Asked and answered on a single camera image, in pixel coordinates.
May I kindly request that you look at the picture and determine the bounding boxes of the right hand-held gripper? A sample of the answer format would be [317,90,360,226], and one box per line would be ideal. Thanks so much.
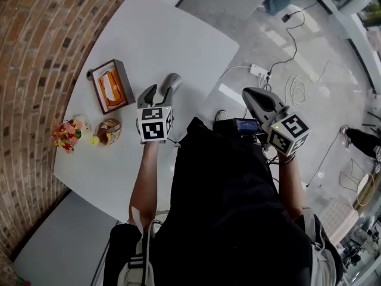
[241,86,310,157]

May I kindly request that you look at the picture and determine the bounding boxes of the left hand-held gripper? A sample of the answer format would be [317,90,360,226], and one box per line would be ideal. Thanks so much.
[136,84,175,145]

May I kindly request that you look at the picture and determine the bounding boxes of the person's left forearm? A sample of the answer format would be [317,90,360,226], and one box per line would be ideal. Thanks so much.
[127,141,160,229]

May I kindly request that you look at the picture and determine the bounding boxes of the person's right forearm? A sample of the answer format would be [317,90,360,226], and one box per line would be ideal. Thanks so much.
[276,156,307,220]

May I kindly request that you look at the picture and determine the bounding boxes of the black device with screen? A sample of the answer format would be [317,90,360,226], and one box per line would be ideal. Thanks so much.
[233,117,259,138]

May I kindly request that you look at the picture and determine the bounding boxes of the white power strip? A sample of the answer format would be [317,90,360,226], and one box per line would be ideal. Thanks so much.
[249,63,273,79]

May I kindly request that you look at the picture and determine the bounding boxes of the dark brown tissue box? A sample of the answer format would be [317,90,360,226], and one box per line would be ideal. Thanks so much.
[90,58,136,116]

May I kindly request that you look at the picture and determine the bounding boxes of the orange tissue pack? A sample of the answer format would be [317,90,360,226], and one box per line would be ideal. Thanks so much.
[98,71,128,107]

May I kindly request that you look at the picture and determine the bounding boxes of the black wristband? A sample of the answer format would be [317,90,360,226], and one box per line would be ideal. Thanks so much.
[275,155,295,166]

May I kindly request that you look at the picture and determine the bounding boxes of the white vase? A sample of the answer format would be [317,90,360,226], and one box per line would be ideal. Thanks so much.
[72,114,92,139]

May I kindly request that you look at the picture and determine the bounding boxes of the red and yellow flower bunch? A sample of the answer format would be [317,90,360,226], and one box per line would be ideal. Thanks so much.
[51,119,83,154]

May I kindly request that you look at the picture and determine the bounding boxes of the person's black clothing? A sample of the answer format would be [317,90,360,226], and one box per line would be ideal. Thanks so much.
[102,116,343,286]

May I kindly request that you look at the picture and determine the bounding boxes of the white adhesive plaster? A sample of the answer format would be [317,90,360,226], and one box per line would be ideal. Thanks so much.
[130,206,144,232]

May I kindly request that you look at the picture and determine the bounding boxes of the gold round stool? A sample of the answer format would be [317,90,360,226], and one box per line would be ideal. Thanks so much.
[355,173,376,207]

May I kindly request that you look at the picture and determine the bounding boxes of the pale checked mat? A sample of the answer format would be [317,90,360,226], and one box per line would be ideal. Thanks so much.
[321,197,360,247]

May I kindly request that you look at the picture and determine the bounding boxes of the coiled white cable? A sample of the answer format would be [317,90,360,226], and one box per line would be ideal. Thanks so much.
[285,72,310,105]

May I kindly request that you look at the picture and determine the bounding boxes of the thin white cable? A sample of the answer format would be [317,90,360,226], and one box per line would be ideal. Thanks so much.
[218,65,251,80]

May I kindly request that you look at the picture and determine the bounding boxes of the long black power cable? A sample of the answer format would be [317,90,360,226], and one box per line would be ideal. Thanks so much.
[267,9,306,74]

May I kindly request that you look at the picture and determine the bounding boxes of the thin black charger cable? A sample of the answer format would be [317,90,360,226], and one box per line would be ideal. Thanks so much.
[306,126,343,187]

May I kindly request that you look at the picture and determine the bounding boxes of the wire frame chair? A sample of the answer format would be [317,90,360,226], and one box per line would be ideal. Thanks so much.
[339,158,367,195]

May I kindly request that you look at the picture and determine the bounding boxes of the person's left white bag strap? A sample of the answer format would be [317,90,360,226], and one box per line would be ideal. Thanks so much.
[123,222,155,286]

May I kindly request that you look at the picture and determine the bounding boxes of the person's right grey bag strap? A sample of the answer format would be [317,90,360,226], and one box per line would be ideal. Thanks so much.
[303,209,339,286]

